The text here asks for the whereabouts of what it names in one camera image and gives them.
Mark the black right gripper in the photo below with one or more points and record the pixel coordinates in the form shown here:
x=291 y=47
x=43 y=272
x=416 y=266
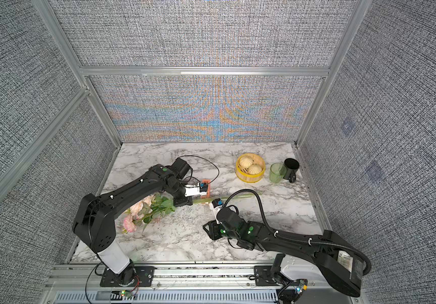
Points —
x=212 y=232

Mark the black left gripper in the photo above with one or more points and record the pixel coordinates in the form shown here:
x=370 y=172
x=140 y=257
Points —
x=187 y=200

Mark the pink tape dispenser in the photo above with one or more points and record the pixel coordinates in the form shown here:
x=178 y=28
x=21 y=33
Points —
x=205 y=188

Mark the pink artificial rose stem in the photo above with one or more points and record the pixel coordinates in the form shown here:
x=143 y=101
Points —
x=146 y=211

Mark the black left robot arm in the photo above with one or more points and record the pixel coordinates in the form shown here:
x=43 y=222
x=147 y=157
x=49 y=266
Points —
x=94 y=222

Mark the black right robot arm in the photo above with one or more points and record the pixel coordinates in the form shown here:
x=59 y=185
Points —
x=342 y=266

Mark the yellow bamboo steamer basket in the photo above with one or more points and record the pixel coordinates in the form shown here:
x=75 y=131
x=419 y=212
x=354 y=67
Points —
x=243 y=176

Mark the cream steamed bun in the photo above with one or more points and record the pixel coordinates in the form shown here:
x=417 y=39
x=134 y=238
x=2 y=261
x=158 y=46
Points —
x=245 y=162
x=254 y=169

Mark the green translucent cup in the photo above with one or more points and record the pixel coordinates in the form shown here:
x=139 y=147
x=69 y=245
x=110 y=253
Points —
x=277 y=172

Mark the dark green mug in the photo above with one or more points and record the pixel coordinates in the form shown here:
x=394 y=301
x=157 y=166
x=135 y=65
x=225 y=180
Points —
x=291 y=166

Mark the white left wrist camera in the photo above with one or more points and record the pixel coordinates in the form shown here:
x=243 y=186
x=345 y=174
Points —
x=192 y=190

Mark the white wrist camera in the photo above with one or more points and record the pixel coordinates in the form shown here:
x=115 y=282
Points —
x=216 y=205
x=192 y=190

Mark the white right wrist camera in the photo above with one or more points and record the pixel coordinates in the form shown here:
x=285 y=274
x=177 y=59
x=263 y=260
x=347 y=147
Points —
x=216 y=205

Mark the aluminium front rail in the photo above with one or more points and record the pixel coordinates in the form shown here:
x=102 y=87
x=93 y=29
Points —
x=189 y=282

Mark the aluminium frame post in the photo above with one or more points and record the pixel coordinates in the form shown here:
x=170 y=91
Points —
x=50 y=20

